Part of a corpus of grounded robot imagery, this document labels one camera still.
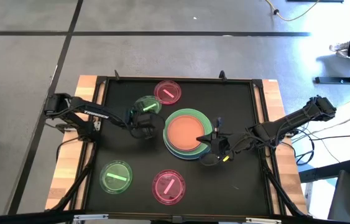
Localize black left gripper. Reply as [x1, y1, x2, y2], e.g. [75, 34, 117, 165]
[128, 107, 163, 140]

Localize orange plastic plate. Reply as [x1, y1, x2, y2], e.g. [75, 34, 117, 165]
[167, 114, 206, 152]

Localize black desk base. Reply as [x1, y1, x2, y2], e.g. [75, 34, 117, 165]
[314, 60, 350, 85]

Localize blue plastic plate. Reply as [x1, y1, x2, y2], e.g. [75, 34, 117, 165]
[165, 146, 213, 161]

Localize black frame bar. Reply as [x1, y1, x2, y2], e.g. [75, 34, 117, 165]
[0, 210, 350, 224]

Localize black desk leg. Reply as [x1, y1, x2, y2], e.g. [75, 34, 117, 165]
[298, 158, 350, 184]

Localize green transparent plastic plate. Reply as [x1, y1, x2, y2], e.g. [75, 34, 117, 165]
[133, 95, 163, 116]
[99, 159, 134, 195]

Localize silver metal bracket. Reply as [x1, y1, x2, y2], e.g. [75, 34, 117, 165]
[73, 213, 109, 222]
[245, 217, 283, 224]

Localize yellow floor cable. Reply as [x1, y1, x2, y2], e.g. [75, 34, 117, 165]
[264, 0, 320, 22]

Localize red transparent plastic plate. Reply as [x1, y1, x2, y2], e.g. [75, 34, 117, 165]
[151, 169, 187, 205]
[153, 80, 182, 105]

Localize black cable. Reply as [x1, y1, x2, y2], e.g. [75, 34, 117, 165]
[295, 127, 350, 166]

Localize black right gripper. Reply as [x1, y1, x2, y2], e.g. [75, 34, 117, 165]
[196, 117, 247, 160]

